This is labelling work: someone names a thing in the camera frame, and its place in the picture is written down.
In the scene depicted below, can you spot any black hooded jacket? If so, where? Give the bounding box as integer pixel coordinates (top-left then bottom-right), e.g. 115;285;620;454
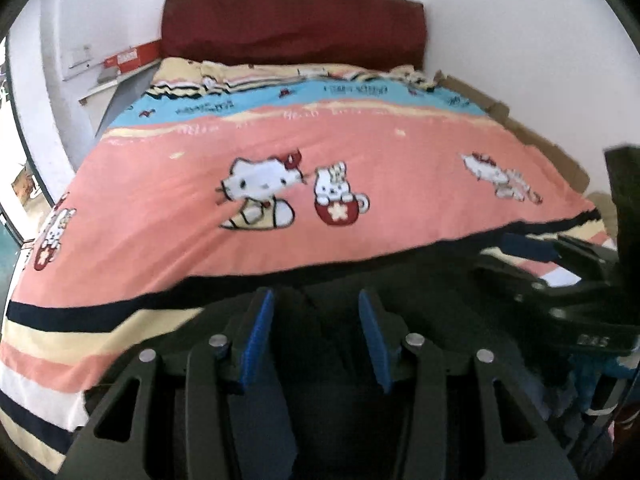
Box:
85;235;621;480

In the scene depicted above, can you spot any dark red headboard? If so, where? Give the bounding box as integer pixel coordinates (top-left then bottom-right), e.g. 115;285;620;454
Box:
160;0;428;72

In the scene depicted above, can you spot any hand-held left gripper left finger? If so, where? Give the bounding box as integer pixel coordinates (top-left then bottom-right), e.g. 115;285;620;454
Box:
60;287;296;480

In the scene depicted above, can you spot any red box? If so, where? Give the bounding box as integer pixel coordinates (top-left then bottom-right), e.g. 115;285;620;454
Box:
102;42;162;73

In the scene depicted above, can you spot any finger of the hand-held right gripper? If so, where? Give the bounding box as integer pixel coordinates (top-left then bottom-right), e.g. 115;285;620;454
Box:
500;232;621;275
472;255;621;311

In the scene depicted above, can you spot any brown box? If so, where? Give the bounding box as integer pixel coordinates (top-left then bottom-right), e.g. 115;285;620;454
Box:
12;162;41;198

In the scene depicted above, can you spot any green door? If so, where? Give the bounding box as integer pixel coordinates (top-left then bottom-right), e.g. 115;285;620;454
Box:
0;210;23;301

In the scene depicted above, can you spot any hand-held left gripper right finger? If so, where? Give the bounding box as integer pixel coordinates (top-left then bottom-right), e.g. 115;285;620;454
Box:
350;287;581;480

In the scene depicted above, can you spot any cartoon cat printed blanket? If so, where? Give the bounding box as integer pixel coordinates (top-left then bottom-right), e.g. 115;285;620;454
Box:
0;57;608;476

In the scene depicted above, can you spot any white wall shelf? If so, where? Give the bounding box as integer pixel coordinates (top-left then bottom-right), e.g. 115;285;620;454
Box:
77;62;163;106

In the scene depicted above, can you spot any white and blue cloth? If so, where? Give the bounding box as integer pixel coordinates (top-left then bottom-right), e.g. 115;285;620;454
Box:
565;352;640;461

